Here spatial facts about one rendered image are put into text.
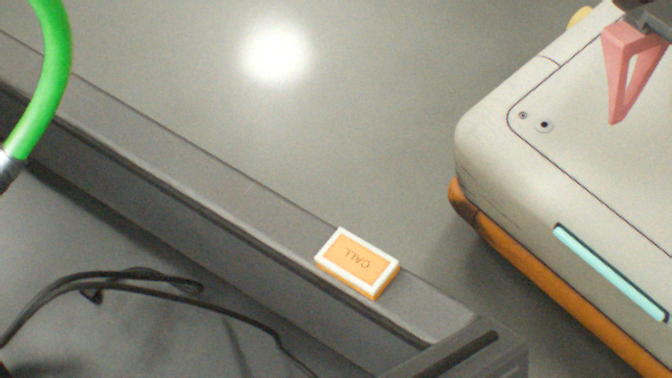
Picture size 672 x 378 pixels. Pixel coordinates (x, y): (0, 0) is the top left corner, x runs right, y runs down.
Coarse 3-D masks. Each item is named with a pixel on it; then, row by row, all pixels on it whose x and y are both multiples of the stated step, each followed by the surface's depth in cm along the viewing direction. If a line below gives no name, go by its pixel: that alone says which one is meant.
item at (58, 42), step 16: (32, 0) 61; (48, 0) 61; (48, 16) 62; (64, 16) 63; (48, 32) 63; (64, 32) 64; (48, 48) 64; (64, 48) 64; (48, 64) 65; (64, 64) 65; (48, 80) 66; (64, 80) 66; (48, 96) 66; (32, 112) 67; (48, 112) 67; (16, 128) 68; (32, 128) 67; (16, 144) 68; (32, 144) 68
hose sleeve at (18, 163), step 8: (0, 144) 68; (0, 152) 68; (8, 152) 68; (0, 160) 68; (8, 160) 68; (16, 160) 68; (24, 160) 69; (0, 168) 68; (8, 168) 68; (16, 168) 68; (0, 176) 68; (8, 176) 69; (16, 176) 69; (0, 184) 69; (8, 184) 69; (0, 192) 69
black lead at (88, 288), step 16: (80, 272) 85; (96, 272) 86; (112, 272) 88; (128, 272) 90; (144, 272) 105; (160, 272) 105; (48, 288) 83; (64, 288) 83; (80, 288) 84; (96, 288) 85; (112, 288) 86; (128, 288) 87; (144, 288) 88; (32, 304) 83; (192, 304) 93; (208, 304) 94; (16, 320) 84; (272, 336) 100; (304, 368) 99
